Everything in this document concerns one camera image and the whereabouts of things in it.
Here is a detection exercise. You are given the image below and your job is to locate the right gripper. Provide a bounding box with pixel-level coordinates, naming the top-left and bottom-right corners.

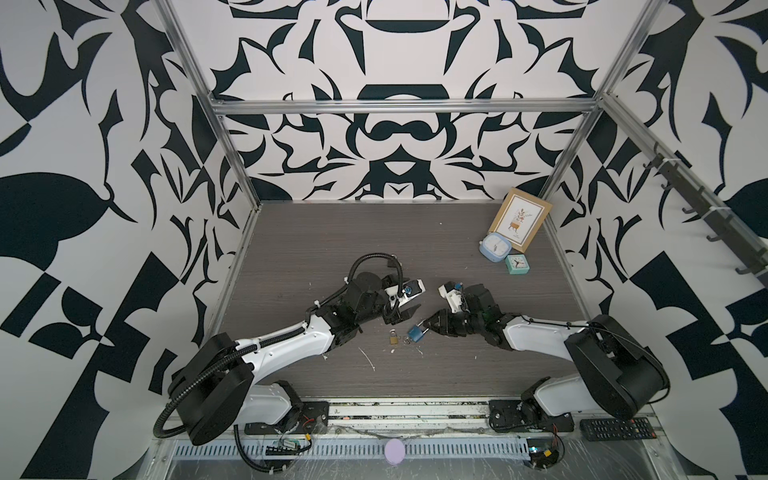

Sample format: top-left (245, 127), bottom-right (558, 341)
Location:
top-left (421, 309), bottom-right (485, 337)

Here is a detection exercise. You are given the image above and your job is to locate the blue padlock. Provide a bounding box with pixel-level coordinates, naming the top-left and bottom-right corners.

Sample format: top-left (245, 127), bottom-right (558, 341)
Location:
top-left (403, 325), bottom-right (429, 344)

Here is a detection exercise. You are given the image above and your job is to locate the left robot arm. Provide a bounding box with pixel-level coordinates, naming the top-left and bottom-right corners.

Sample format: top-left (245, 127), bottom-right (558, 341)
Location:
top-left (153, 252), bottom-right (426, 445)

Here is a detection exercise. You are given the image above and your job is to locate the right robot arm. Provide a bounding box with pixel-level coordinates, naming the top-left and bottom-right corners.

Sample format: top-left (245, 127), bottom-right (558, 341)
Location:
top-left (418, 282), bottom-right (671, 429)

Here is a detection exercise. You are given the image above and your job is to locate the blue round alarm clock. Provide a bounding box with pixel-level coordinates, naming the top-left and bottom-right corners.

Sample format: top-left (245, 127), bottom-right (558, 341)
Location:
top-left (479, 232), bottom-right (512, 263)

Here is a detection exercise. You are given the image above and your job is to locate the green square alarm clock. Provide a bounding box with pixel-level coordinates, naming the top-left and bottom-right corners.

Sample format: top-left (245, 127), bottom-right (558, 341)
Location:
top-left (504, 254), bottom-right (530, 275)

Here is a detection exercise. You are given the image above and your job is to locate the purple round cap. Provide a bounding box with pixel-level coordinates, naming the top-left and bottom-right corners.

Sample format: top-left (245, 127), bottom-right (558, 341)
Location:
top-left (384, 438), bottom-right (406, 466)

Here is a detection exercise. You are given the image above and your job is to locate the black remote control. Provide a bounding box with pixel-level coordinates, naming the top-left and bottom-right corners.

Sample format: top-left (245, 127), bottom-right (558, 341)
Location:
top-left (579, 417), bottom-right (657, 442)

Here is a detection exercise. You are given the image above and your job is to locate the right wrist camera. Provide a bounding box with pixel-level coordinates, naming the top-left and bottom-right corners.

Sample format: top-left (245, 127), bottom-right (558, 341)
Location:
top-left (438, 282), bottom-right (466, 314)

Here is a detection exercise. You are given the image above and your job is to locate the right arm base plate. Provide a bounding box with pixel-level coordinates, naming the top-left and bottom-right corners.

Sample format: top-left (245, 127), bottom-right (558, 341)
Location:
top-left (488, 400), bottom-right (575, 433)

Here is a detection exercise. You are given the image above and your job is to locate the wooden picture frame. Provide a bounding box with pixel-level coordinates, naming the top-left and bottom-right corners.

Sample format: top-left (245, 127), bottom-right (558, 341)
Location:
top-left (488, 188), bottom-right (552, 253)

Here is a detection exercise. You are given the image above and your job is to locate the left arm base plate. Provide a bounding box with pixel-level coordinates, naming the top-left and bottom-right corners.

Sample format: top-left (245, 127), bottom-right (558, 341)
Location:
top-left (243, 401), bottom-right (330, 435)

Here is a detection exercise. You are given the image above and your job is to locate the black wall hook rack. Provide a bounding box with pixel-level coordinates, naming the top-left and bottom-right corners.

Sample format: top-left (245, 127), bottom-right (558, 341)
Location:
top-left (644, 141), bottom-right (767, 288)

